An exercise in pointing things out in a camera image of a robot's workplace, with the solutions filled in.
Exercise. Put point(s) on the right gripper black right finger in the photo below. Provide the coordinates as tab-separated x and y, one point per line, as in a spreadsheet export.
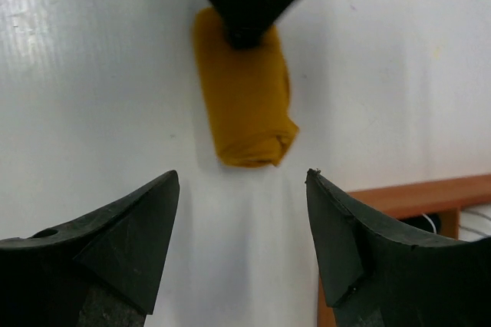
403	277

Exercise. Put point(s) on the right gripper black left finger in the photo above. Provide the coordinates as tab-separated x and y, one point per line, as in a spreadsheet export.
102	269

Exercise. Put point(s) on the mustard yellow sock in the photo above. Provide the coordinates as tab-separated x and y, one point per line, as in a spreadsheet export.
246	92

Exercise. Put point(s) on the orange compartment tray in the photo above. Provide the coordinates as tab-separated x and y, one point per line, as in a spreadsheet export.
422	196

